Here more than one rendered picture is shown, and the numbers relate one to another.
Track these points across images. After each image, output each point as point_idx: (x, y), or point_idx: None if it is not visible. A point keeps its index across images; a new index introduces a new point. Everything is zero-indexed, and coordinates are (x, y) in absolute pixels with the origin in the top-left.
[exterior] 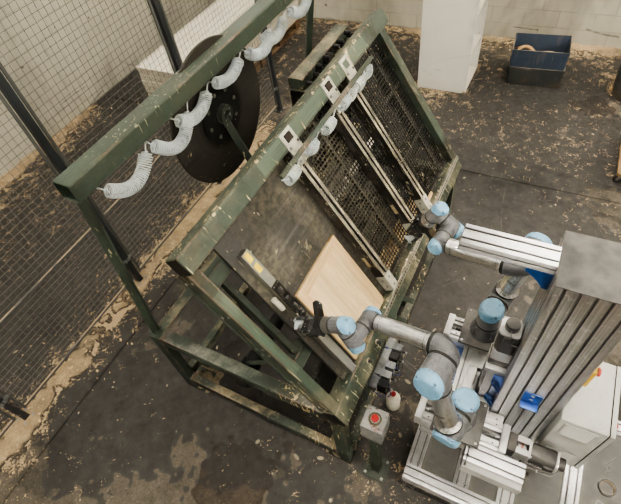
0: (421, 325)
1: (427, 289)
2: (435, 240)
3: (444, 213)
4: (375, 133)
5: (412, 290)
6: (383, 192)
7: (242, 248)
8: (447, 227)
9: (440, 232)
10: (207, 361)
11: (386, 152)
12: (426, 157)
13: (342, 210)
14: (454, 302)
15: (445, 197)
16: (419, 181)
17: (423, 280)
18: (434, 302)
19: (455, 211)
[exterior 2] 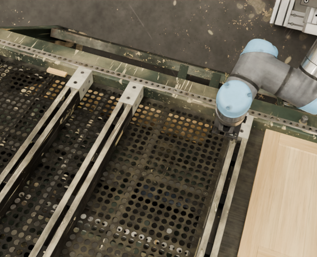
0: (206, 49)
1: (151, 45)
2: (314, 102)
3: (250, 90)
4: (0, 210)
5: (167, 67)
6: (103, 165)
7: None
8: (273, 78)
9: (288, 92)
10: None
11: (25, 175)
12: None
13: (198, 255)
14: (165, 8)
15: (48, 45)
16: (39, 94)
17: (149, 54)
18: (169, 34)
19: (19, 15)
